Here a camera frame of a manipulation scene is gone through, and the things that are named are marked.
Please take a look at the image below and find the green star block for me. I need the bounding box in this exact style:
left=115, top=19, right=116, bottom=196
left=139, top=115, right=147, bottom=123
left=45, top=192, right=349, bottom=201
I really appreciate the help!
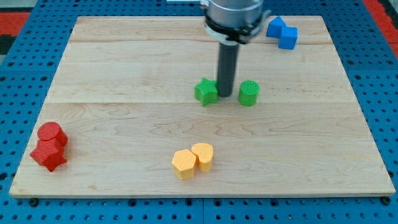
left=195, top=78, right=218, bottom=106

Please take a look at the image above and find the red cylinder block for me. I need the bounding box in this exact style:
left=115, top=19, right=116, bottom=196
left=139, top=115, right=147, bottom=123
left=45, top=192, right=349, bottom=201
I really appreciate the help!
left=37, top=121, right=68, bottom=146

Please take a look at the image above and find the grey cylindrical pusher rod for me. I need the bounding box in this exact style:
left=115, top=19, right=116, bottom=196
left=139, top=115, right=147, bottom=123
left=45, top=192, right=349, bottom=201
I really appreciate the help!
left=217, top=43, right=239, bottom=97

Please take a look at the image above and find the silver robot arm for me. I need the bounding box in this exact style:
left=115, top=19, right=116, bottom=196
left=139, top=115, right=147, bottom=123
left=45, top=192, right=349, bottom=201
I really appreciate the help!
left=200, top=0, right=271, bottom=46

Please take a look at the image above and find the yellow hexagon block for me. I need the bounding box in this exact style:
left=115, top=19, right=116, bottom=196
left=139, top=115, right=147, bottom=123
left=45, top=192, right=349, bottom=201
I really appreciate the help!
left=172, top=149, right=197, bottom=180

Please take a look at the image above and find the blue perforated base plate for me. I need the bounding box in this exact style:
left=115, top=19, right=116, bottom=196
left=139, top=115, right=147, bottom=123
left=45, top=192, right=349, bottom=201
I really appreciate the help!
left=1, top=0, right=397, bottom=223

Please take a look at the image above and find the blue cube block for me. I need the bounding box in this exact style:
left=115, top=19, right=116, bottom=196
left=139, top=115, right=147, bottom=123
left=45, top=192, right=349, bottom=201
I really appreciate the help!
left=278, top=27, right=298, bottom=50

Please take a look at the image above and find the wooden board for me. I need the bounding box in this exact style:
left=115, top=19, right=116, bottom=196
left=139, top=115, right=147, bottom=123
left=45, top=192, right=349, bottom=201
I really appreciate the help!
left=9, top=16, right=396, bottom=198

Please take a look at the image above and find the yellow heart block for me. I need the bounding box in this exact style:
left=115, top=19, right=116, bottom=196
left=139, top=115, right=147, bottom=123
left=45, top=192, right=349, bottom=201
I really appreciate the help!
left=191, top=142, right=214, bottom=173

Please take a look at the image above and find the blue angular block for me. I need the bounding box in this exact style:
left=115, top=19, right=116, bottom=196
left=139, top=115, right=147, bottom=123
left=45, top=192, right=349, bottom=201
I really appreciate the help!
left=266, top=16, right=286, bottom=39

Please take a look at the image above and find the green cylinder block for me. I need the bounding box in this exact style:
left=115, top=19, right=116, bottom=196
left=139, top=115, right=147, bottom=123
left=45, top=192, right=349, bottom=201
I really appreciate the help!
left=238, top=80, right=260, bottom=106

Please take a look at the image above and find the red star block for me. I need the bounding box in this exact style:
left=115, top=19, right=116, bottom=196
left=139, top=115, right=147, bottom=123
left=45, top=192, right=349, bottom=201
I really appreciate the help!
left=30, top=139, right=67, bottom=172

